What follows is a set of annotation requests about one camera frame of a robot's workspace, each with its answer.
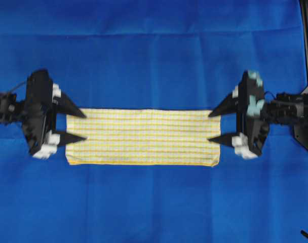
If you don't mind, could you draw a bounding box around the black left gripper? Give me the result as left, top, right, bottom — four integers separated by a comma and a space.
22, 69, 87, 159

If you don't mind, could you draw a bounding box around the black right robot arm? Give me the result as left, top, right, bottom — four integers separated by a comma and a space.
208, 70, 308, 159

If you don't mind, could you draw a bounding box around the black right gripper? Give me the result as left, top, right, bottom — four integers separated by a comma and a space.
208, 70, 270, 159

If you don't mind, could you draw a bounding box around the yellow striped towel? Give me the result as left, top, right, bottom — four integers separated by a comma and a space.
65, 108, 221, 167

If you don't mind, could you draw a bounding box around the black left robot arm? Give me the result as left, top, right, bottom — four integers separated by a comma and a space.
0, 69, 86, 159

